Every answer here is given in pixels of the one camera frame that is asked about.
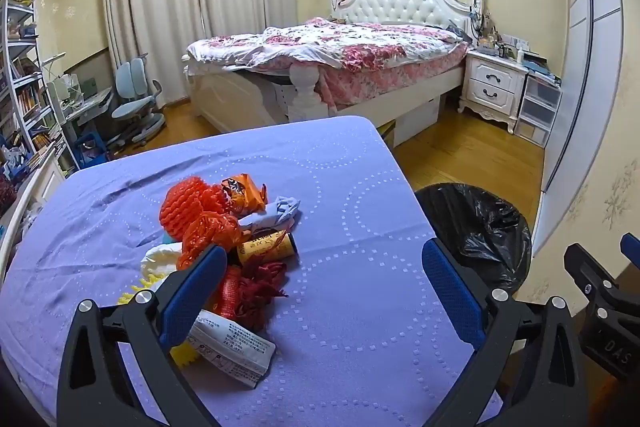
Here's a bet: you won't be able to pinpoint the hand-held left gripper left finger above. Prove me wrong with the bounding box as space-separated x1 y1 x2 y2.
56 244 229 427

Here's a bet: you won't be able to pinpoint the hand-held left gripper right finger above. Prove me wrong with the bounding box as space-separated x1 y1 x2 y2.
421 238 590 427

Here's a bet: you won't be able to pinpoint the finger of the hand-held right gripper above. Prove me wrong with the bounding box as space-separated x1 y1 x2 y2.
564 243 640 316
619 232 640 266

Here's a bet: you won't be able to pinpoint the red mesh net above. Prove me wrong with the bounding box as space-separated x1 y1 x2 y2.
214 264 251 319

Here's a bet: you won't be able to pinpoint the white paper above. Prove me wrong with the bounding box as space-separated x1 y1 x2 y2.
141 242 186 275

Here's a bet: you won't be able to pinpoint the white printed packet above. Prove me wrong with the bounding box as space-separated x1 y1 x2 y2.
187 312 277 390

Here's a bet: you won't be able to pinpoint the black trash bin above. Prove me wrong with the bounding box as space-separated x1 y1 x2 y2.
414 183 532 295

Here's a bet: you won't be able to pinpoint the gold cylindrical can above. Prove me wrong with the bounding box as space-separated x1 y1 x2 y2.
236 229 298 265

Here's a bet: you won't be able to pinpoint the orange foam fruit net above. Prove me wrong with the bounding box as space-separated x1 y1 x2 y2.
159 177 227 243

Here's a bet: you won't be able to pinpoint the orange snack wrapper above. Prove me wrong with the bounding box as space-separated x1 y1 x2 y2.
220 173 269 214

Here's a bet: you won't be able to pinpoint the light blue paper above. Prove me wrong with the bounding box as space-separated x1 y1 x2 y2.
240 196 303 233

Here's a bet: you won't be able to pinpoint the purple tablecloth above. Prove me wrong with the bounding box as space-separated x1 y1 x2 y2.
0 115 506 427

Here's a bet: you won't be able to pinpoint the plastic drawer unit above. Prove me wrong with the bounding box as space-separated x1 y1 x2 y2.
515 74 563 148

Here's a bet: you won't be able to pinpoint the white storage box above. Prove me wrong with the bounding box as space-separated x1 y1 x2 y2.
395 99 441 148

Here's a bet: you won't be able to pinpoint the blue crate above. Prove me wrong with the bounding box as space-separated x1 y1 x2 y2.
75 134 108 170

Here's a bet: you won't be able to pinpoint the white cabinet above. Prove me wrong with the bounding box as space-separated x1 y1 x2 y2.
0 147 66 268

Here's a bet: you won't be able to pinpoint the stack of books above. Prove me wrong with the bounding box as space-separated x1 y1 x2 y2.
520 54 563 86

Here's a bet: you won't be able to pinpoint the blue desk chair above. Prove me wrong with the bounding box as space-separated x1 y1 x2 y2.
105 59 167 148

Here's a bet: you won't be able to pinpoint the white wardrobe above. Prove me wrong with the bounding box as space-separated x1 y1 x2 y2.
532 0 628 208

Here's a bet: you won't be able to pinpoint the white nightstand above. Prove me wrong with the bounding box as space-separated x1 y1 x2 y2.
457 49 528 134

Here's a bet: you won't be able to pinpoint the dark red dried flowers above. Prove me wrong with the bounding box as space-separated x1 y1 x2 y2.
0 179 17 214

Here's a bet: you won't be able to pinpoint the study desk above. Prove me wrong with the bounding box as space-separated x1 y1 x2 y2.
47 74 113 168

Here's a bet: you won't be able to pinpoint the cluster of small bottles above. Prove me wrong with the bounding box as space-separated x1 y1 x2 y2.
470 24 531 62

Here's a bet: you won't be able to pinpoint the floral quilt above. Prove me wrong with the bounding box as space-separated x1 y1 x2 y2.
186 18 466 108

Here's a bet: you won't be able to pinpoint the white bookshelf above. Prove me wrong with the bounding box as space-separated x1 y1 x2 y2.
0 0 67 188

